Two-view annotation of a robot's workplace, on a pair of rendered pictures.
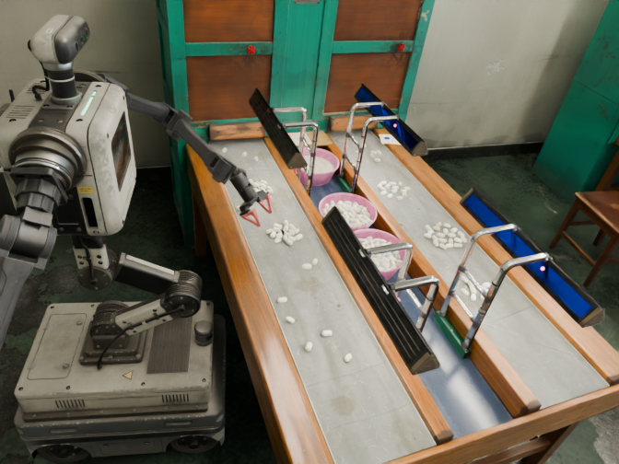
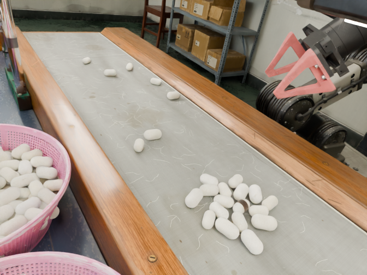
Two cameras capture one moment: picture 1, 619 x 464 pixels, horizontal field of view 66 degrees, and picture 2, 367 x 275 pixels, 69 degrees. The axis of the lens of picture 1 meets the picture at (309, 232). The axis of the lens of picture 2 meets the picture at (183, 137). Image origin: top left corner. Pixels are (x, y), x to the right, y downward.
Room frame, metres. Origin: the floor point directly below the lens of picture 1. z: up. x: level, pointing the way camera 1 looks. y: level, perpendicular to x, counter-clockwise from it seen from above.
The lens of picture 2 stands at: (1.82, -0.08, 1.06)
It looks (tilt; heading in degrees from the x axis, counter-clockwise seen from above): 33 degrees down; 163
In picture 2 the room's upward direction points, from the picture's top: 11 degrees clockwise
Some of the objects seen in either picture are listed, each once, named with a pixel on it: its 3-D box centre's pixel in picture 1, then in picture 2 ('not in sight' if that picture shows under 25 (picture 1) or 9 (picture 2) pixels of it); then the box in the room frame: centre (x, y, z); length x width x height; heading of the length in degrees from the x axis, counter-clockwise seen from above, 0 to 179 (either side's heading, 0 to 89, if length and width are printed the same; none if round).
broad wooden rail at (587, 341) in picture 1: (462, 231); not in sight; (1.85, -0.73, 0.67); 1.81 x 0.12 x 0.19; 25
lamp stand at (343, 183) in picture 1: (367, 151); not in sight; (2.09, -0.23, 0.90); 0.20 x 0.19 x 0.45; 25
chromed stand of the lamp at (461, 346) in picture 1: (487, 291); not in sight; (1.21, -0.64, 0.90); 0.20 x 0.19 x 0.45; 25
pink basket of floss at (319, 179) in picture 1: (312, 168); not in sight; (2.16, 0.03, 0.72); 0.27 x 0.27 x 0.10
